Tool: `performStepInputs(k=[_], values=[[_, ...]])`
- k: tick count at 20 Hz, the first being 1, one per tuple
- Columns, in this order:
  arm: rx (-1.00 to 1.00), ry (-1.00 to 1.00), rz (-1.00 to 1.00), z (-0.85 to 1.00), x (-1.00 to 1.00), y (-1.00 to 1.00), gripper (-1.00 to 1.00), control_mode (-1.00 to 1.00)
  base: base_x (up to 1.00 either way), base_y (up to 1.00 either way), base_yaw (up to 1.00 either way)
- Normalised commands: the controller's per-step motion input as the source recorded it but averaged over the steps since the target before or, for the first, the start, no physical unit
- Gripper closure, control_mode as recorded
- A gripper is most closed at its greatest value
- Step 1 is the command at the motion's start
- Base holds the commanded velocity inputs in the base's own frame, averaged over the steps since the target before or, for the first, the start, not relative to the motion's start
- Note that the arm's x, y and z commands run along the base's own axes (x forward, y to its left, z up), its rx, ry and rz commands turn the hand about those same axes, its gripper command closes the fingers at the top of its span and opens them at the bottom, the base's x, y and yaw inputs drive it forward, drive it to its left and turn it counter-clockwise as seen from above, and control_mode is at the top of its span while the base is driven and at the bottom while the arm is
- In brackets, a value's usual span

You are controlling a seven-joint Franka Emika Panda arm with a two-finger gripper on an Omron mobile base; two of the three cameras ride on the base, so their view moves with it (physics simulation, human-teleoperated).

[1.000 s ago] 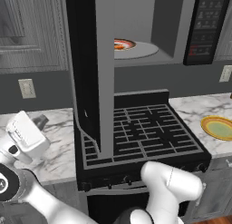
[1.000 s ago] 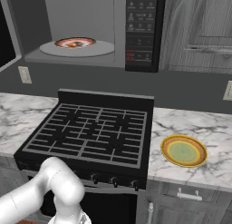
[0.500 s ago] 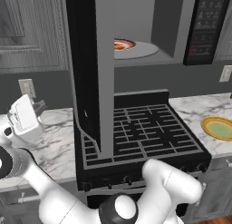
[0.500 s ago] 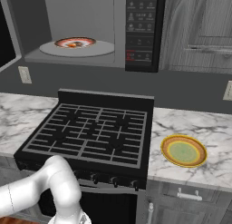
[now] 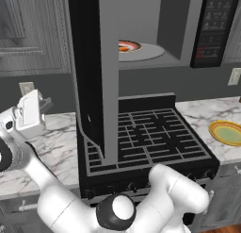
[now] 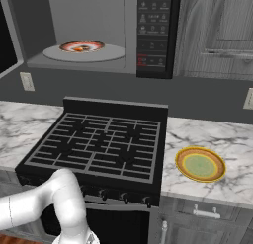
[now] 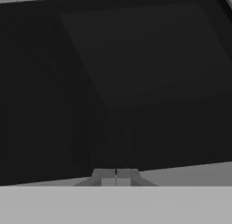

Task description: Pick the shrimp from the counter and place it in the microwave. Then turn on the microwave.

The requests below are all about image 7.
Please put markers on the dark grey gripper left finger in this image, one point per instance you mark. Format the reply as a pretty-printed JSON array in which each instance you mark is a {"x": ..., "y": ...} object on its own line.
[{"x": 102, "y": 176}]

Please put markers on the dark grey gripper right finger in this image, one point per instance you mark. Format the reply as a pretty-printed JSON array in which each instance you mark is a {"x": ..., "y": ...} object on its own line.
[{"x": 128, "y": 176}]

